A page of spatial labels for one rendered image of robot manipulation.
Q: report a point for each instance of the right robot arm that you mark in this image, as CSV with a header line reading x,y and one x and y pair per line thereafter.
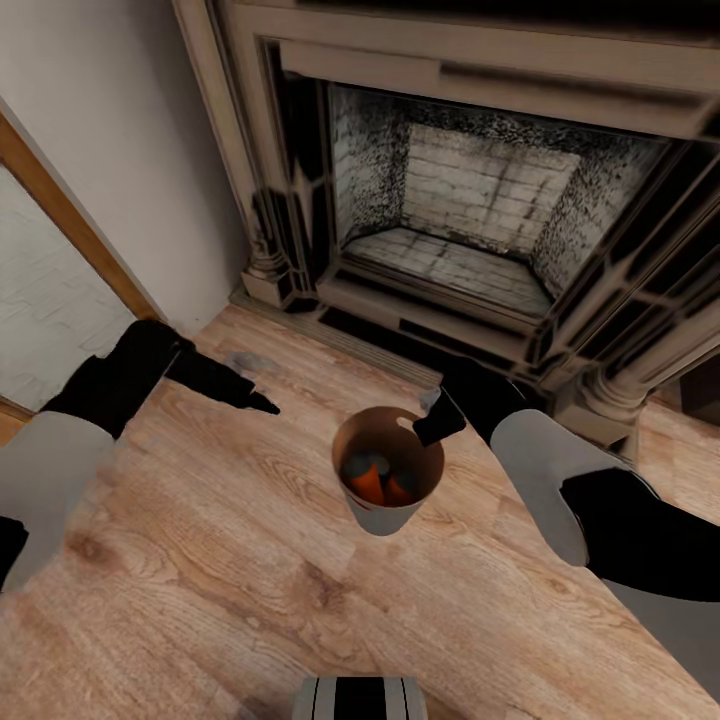
x,y
661,562

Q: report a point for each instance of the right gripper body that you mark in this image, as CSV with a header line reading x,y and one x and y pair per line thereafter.
x,y
435,427

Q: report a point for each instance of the robot trunk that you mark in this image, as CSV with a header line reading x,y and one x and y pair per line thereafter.
x,y
359,698

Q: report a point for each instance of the trash can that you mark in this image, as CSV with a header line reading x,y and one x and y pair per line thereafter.
x,y
377,430

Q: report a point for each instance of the wood fireplace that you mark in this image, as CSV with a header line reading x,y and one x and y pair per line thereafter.
x,y
534,184

